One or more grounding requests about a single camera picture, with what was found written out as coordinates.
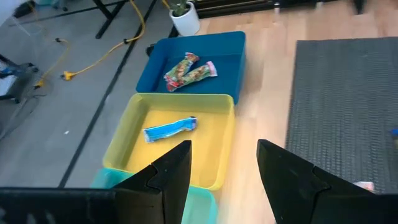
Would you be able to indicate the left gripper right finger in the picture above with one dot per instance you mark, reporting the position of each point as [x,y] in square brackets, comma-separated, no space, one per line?
[292,186]

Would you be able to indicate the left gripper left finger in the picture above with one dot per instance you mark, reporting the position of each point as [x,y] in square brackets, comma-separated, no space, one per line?
[168,186]

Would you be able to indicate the bright blue granola bar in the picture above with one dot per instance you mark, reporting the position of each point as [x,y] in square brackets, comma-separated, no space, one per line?
[169,129]

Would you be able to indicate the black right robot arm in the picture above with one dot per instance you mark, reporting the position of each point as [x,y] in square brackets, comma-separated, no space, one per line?
[359,5]

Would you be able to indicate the teal plastic bin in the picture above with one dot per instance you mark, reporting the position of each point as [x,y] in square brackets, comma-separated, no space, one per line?
[199,208]

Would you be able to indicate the yellow plastic bin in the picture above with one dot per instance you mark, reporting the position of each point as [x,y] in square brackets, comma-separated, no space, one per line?
[214,143]

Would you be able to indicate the grey woven mat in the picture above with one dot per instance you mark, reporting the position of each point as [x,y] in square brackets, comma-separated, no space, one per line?
[342,109]

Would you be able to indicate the black table foot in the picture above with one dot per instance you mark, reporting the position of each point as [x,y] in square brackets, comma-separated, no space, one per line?
[150,49]

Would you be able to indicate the blue plastic bin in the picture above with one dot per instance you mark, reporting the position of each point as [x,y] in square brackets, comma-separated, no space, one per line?
[227,46]

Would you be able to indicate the succulent in white pot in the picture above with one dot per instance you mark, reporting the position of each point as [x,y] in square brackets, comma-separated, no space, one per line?
[185,20]

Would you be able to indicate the black desk legs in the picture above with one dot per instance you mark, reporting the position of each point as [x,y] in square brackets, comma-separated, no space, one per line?
[107,17]

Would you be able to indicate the blue black chair base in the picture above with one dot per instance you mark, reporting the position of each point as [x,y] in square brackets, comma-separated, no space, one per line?
[15,73]

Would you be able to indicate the black aluminium frame rail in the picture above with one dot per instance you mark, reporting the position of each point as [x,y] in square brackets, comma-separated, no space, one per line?
[236,13]
[236,3]

